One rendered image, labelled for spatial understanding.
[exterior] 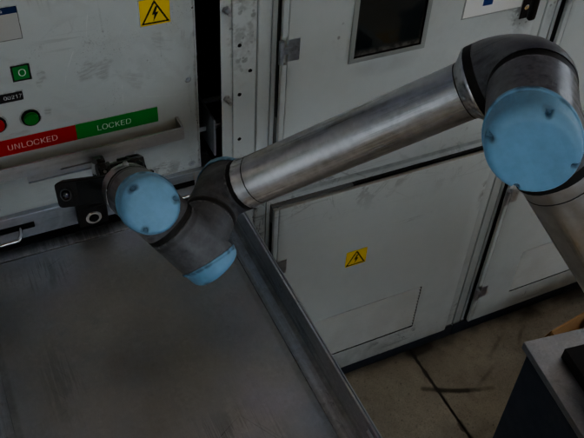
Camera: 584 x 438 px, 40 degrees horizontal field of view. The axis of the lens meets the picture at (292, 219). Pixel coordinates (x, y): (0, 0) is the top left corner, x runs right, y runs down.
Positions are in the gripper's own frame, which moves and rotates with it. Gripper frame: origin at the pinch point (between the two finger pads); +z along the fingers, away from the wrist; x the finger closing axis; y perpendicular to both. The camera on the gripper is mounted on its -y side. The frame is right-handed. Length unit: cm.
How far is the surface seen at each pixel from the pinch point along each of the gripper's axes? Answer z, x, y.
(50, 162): -0.7, 4.2, -7.4
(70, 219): 10.6, -9.7, -5.4
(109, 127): 1.6, 7.9, 5.0
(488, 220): 26, -44, 106
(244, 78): -6.1, 12.3, 31.2
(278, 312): -19.5, -30.6, 24.5
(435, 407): 33, -99, 85
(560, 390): -42, -55, 70
